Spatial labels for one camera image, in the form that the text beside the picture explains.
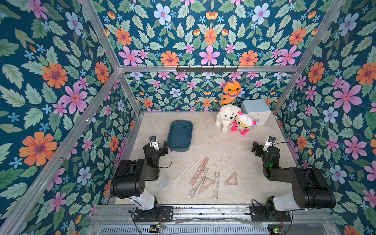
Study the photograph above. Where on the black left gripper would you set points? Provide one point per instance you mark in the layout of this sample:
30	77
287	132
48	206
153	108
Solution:
160	149

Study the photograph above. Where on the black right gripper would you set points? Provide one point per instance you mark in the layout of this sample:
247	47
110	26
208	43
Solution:
260	149

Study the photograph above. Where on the teal plastic storage box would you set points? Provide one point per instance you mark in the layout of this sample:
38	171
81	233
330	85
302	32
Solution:
180	135

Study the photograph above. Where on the pink stencil ruler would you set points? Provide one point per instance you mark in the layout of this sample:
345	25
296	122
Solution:
198	171

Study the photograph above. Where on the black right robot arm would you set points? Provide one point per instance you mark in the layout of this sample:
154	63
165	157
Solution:
309	188

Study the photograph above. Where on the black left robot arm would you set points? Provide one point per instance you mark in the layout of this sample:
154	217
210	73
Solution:
129	181

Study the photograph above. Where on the clear protractor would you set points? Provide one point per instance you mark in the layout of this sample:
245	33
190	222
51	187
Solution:
163	182

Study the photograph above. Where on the pink white doll plush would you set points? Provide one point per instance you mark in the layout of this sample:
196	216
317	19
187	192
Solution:
243	123

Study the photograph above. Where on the small pink triangle ruler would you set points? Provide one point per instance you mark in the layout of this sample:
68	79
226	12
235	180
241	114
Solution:
232	180

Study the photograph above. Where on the light blue small cabinet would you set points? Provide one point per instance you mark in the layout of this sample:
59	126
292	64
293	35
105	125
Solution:
257	109

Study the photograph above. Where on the white dog plush toy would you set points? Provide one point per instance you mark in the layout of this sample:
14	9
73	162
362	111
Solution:
226	115

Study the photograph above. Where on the clear short ruler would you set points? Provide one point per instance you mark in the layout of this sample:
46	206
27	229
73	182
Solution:
216	185

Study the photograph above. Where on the pink set square triangle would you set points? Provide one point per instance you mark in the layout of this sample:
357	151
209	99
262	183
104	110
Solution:
207	182

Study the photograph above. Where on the orange dinosaur plush toy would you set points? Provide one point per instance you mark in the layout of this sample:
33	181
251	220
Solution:
231	91

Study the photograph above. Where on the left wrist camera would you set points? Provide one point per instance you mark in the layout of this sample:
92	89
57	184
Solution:
153	142

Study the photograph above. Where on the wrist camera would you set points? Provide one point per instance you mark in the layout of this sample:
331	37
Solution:
153	142
270	142

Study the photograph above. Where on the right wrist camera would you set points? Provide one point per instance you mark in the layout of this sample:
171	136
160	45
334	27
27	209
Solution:
270	142

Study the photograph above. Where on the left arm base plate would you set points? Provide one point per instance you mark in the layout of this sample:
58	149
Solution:
158	214

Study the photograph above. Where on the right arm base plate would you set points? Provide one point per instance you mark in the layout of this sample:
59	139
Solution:
260	214

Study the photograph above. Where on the black hook rail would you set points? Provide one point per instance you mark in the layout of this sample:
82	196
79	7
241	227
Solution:
210	69

